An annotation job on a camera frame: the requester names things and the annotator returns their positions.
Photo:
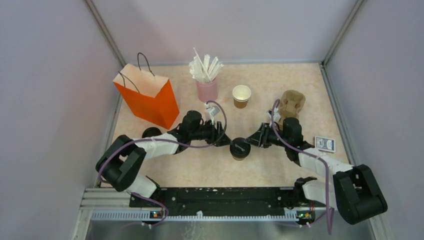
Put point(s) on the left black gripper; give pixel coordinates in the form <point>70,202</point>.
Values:
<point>215,133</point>

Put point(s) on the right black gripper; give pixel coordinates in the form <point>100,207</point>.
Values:
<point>261,138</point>

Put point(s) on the black plastic cup lid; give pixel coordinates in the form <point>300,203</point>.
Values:
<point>239,148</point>

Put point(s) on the brown paper coffee cup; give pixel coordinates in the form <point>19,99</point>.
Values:
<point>238,158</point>

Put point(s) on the orange paper bag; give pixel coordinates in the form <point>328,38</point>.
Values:
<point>149,96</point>

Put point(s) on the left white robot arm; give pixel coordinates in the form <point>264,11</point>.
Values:
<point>120,164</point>

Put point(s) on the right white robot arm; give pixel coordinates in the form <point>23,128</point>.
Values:
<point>351,190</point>

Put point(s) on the stack of brown paper cups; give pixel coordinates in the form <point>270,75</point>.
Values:
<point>241,95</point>

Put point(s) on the pink cylindrical straw holder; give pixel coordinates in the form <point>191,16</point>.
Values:
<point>207,91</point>

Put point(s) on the bundle of white wrapped straws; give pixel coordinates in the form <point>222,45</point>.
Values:
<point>205,70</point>

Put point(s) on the blue playing card deck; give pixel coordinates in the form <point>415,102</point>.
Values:
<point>325,144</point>

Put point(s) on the black plastic lid stack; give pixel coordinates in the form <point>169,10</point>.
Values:
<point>151,132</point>

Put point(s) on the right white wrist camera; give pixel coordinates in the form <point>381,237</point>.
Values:
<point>274,115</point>

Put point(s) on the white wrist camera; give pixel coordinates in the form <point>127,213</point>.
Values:
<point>210,112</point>
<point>274,115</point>

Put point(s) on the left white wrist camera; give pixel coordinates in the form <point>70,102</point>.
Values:
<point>210,112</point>

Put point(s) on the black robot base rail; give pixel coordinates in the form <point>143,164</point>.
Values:
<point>224,201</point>

